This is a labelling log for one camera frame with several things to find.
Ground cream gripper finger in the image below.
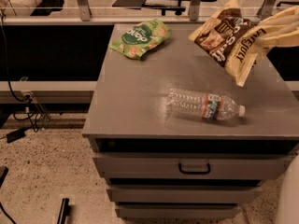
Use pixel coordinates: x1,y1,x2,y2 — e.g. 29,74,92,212
256,21,299,48
260,6,299,25

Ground brown chip bag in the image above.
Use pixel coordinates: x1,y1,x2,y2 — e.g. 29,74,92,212
189,0,269,87

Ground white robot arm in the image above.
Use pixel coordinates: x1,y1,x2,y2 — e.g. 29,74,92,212
257,6,299,224

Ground clear plastic water bottle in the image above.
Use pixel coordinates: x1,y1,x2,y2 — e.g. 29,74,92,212
166,89,246,120

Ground green snack bag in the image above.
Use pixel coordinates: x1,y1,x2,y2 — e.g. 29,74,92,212
108,19,172,60

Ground grey drawer cabinet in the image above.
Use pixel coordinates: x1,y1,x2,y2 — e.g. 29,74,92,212
83,24,299,218

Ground black bar on floor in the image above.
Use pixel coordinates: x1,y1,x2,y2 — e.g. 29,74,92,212
57,198,71,224

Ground black power adapter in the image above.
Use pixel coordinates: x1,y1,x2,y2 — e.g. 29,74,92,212
6,128,25,143

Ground metal railing frame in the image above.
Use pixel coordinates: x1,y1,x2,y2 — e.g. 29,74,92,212
3,0,277,25

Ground black drawer handle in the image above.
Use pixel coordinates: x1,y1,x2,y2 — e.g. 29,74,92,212
178,162,211,175

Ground black cable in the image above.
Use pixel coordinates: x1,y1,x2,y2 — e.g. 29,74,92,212
0,14,43,133

